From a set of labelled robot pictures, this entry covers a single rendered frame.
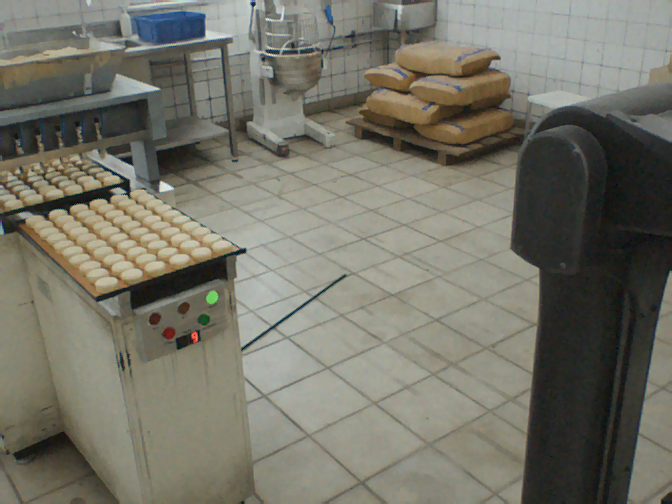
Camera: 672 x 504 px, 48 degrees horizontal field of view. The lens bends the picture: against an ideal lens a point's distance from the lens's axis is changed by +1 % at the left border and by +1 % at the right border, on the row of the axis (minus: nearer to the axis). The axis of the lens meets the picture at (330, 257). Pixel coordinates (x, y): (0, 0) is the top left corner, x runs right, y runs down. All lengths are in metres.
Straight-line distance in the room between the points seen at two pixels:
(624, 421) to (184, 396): 1.69
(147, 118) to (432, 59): 3.31
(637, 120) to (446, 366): 2.75
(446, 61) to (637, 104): 5.10
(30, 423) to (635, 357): 2.46
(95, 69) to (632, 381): 2.20
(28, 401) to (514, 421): 1.67
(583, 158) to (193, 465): 1.93
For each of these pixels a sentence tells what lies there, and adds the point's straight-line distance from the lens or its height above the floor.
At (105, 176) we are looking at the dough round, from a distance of 2.58.
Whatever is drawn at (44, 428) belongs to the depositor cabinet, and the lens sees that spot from 2.79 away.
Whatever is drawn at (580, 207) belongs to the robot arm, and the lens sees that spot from 0.36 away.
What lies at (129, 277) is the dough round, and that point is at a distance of 1.84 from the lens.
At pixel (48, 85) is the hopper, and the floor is 1.24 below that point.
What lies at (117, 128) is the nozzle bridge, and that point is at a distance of 2.59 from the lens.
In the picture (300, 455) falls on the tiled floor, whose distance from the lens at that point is 2.66.
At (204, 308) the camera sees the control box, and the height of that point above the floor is 0.79.
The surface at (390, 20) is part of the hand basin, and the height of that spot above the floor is 0.78.
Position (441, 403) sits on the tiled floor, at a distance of 2.89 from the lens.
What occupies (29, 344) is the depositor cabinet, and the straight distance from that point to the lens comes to 2.62.
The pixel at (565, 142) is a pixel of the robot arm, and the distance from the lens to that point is 0.36.
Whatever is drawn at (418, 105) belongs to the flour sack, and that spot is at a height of 0.38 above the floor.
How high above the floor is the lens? 1.72
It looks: 26 degrees down
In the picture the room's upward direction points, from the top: 2 degrees counter-clockwise
